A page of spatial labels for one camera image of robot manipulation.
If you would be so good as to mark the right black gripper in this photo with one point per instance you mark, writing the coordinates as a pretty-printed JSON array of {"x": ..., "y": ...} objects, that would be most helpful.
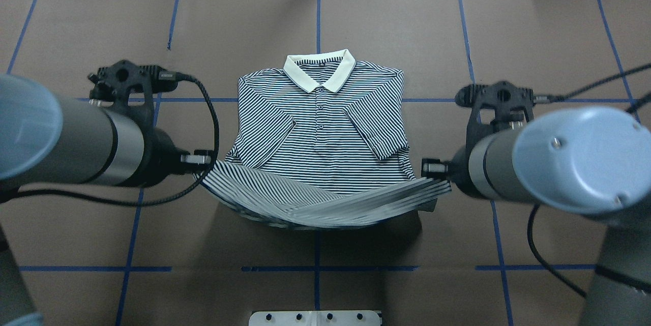
[{"x": 460, "y": 173}]

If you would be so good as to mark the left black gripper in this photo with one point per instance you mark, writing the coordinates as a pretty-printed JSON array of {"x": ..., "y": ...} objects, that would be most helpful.
[{"x": 161, "y": 157}]

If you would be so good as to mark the striped polo shirt white collar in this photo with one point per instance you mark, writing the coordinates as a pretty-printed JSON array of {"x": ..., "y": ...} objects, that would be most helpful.
[{"x": 321, "y": 144}]

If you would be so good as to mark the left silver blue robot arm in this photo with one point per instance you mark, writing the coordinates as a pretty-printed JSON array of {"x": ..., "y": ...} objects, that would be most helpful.
[{"x": 108, "y": 141}]

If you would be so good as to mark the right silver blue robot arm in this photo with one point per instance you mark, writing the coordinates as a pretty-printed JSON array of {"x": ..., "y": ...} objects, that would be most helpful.
[{"x": 592, "y": 162}]

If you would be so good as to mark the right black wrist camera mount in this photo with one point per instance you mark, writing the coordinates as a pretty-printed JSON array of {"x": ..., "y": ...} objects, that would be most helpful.
[{"x": 496, "y": 107}]

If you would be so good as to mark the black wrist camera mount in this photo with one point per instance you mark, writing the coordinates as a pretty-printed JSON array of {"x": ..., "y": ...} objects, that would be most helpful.
[
  {"x": 130, "y": 89},
  {"x": 496, "y": 107}
]

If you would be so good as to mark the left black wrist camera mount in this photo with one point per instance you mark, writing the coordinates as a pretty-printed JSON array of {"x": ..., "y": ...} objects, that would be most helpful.
[{"x": 130, "y": 89}]

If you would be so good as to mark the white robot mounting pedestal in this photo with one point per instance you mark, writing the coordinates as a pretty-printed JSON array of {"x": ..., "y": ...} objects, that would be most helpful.
[{"x": 324, "y": 317}]

